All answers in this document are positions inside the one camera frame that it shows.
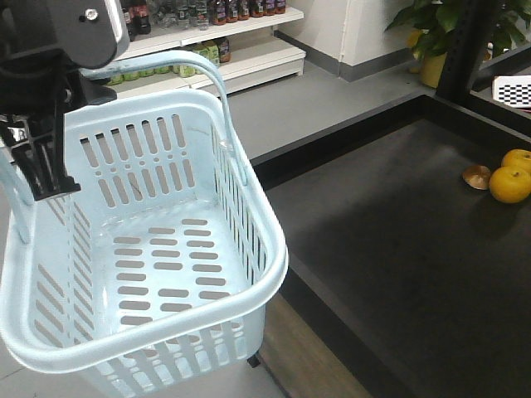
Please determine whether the yellow orange back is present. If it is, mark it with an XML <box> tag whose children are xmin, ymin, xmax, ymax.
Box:
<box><xmin>501</xmin><ymin>148</ymin><xmax>531</xmax><ymax>172</ymax></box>

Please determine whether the black wooden produce stand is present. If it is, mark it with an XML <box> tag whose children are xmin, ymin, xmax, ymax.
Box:
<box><xmin>254</xmin><ymin>1</ymin><xmax>530</xmax><ymax>397</ymax></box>

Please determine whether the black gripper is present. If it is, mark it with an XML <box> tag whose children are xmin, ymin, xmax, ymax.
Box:
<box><xmin>1</xmin><ymin>39</ymin><xmax>117</xmax><ymax>201</ymax></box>

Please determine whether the white store shelf unit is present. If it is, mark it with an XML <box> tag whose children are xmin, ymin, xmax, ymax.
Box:
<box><xmin>120</xmin><ymin>6</ymin><xmax>305</xmax><ymax>93</ymax></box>

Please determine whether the potted green plant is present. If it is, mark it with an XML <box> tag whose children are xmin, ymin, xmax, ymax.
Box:
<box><xmin>386</xmin><ymin>1</ymin><xmax>530</xmax><ymax>89</ymax></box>

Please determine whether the light blue plastic basket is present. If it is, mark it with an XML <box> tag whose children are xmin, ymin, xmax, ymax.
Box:
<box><xmin>1</xmin><ymin>51</ymin><xmax>288</xmax><ymax>397</ymax></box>

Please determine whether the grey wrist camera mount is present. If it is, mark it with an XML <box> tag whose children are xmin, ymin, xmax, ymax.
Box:
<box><xmin>46</xmin><ymin>0</ymin><xmax>129</xmax><ymax>70</ymax></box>

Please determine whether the yellow orange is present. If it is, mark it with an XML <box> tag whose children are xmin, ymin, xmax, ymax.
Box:
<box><xmin>489</xmin><ymin>166</ymin><xmax>530</xmax><ymax>204</ymax></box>
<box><xmin>501</xmin><ymin>148</ymin><xmax>531</xmax><ymax>172</ymax></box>

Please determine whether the brown mushroom cap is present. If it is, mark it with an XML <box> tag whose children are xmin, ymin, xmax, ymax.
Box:
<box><xmin>461</xmin><ymin>164</ymin><xmax>491</xmax><ymax>191</ymax></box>

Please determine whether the yellow orange front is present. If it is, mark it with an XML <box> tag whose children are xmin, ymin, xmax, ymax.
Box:
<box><xmin>489</xmin><ymin>166</ymin><xmax>530</xmax><ymax>204</ymax></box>

